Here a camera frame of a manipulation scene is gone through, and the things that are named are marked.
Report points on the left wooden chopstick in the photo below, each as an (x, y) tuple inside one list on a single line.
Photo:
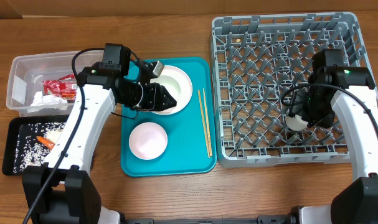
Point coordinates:
[(203, 123)]

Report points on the clear plastic waste bin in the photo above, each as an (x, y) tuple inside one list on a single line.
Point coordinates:
[(26, 77)]

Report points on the large white plate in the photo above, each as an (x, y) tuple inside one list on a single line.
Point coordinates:
[(178, 84)]

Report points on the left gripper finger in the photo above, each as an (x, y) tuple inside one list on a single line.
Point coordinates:
[(169, 93), (166, 104)]

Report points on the black plastic tray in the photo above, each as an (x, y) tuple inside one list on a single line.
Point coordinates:
[(11, 140)]

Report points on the orange carrot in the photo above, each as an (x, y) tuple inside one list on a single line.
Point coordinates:
[(47, 143)]

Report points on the white tissue paper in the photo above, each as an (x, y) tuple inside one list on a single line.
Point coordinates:
[(45, 100)]

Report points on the red snack wrapper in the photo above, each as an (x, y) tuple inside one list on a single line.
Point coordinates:
[(65, 87)]

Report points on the white cup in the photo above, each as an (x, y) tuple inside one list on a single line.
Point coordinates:
[(296, 123)]

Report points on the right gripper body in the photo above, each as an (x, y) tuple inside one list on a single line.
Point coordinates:
[(317, 112)]

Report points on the wooden chopstick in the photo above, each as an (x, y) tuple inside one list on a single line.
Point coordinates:
[(207, 123), (203, 123)]

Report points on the teal plastic serving tray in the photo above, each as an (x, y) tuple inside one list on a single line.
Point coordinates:
[(186, 151)]

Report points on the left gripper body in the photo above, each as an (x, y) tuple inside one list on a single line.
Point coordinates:
[(139, 97)]

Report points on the right wooden chopstick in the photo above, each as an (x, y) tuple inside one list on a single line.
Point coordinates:
[(207, 123)]

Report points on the grey plastic dishwasher rack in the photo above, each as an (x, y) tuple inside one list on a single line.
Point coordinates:
[(250, 77)]

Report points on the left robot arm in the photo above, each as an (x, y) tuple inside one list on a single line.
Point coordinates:
[(60, 190)]

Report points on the white rice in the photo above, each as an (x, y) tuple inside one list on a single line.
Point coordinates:
[(29, 151)]

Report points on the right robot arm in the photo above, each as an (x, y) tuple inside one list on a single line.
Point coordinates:
[(348, 95)]

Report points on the small white bowl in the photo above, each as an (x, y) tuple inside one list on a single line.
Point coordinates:
[(148, 141)]

